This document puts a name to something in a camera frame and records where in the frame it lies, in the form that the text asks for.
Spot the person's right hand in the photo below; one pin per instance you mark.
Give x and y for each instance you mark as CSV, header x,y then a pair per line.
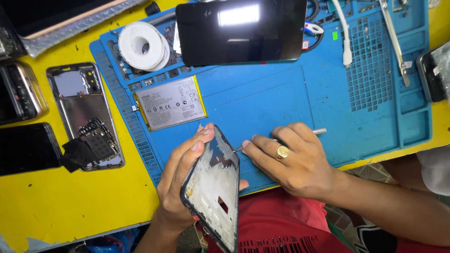
x,y
298,168

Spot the person's left hand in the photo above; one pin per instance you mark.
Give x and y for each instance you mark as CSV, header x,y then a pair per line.
x,y
172,189

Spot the thin metal pick tool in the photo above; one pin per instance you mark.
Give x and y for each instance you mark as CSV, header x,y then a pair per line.
x,y
318,131

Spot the black phone frame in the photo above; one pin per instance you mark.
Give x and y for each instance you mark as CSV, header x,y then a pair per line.
x,y
214,175

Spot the red shirt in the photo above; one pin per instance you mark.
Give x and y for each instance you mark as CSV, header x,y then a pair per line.
x,y
281,218

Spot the blue plastic bag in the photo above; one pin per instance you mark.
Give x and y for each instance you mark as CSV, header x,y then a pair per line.
x,y
112,243

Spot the silver phone battery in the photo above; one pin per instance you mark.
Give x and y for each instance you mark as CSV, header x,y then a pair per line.
x,y
172,103

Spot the blue silicone repair mat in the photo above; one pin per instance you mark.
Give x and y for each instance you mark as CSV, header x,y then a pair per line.
x,y
267,88

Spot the black flexible sheet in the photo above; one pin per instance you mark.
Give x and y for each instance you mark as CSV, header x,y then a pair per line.
x,y
73,156

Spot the opened silver phone housing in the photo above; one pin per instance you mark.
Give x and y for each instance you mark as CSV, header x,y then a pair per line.
x,y
82,109

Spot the small red white label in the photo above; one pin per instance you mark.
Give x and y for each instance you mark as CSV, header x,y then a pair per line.
x,y
305,45

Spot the white cloth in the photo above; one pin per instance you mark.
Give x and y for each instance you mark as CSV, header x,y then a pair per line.
x,y
436,172

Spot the blue and white small tool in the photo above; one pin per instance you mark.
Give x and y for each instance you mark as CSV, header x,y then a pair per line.
x,y
313,28

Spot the black phone display panel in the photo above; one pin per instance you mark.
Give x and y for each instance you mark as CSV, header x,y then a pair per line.
x,y
242,38

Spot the black phone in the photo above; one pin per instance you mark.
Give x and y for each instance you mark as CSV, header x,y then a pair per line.
x,y
28,149

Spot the white tape roll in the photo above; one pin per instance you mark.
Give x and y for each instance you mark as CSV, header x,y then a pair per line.
x,y
135,44

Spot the long metal tweezers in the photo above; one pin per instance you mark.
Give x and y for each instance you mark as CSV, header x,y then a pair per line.
x,y
395,42

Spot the phone with grey edge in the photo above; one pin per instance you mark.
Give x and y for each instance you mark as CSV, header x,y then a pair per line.
x,y
434,73

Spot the grey metal rod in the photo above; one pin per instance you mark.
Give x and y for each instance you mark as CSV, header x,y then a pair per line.
x,y
163,18

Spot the gold-edged phone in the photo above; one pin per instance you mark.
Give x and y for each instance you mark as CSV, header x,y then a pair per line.
x,y
17,95

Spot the black round knob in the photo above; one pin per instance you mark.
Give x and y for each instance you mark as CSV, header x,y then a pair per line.
x,y
152,8

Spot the bubble wrap sleeve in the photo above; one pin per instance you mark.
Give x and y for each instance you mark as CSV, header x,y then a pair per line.
x,y
70,30

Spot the black flat device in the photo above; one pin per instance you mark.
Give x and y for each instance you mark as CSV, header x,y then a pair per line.
x,y
45,12

